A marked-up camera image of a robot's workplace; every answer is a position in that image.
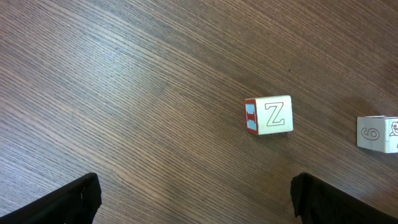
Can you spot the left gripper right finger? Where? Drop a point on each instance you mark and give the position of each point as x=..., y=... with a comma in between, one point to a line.
x=317, y=202

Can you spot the white block green side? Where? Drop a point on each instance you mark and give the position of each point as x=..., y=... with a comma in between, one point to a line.
x=377, y=133

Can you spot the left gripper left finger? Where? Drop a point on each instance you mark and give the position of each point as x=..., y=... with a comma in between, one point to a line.
x=76, y=202

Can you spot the plain white block left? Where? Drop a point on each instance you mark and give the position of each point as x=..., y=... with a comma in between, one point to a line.
x=269, y=115

